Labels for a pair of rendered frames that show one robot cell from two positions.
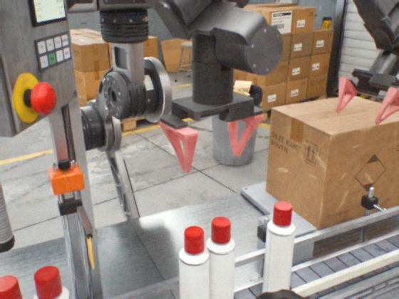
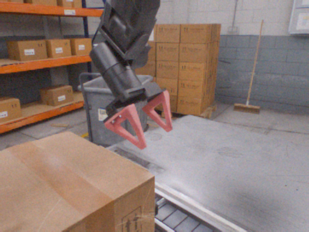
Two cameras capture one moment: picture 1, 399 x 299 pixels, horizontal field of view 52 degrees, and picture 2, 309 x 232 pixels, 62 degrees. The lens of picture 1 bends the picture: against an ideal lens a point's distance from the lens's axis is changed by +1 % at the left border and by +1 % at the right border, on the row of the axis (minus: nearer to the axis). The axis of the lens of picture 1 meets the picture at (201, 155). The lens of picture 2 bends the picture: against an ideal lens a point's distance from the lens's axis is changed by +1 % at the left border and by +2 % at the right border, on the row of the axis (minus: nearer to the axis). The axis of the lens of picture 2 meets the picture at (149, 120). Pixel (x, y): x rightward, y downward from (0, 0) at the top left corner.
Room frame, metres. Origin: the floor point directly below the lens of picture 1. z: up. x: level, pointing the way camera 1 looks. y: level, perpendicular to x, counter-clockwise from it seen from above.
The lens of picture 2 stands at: (1.04, 0.06, 1.37)
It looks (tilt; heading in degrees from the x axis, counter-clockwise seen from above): 20 degrees down; 250
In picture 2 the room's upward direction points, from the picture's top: straight up
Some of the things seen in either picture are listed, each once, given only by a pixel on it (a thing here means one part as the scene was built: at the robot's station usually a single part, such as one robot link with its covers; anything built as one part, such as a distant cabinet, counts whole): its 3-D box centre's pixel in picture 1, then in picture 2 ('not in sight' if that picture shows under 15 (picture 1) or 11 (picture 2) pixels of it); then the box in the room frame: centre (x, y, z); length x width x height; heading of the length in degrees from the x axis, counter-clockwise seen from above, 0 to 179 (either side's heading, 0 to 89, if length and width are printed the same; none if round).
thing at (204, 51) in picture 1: (216, 41); not in sight; (0.55, -0.02, 1.38); 0.07 x 0.06 x 0.07; 37
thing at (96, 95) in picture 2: not in sight; (119, 109); (0.41, -2.66, 0.48); 0.89 x 0.63 x 0.96; 55
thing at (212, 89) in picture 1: (212, 86); not in sight; (0.56, -0.02, 1.32); 0.10 x 0.07 x 0.07; 127
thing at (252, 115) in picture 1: (230, 129); not in sight; (0.58, -0.04, 1.25); 0.07 x 0.07 x 0.09; 37
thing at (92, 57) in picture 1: (100, 77); not in sight; (4.41, 1.10, 0.45); 1.20 x 0.84 x 0.89; 38
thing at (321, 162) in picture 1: (335, 156); (59, 229); (1.07, -0.38, 0.99); 0.30 x 0.24 x 0.27; 116
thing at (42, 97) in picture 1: (40, 98); not in sight; (0.47, 0.19, 1.33); 0.04 x 0.03 x 0.04; 171
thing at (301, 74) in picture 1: (271, 58); not in sight; (4.84, -0.82, 0.57); 1.20 x 0.85 x 1.14; 129
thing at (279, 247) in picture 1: (278, 252); not in sight; (0.63, -0.15, 0.98); 0.05 x 0.05 x 0.20
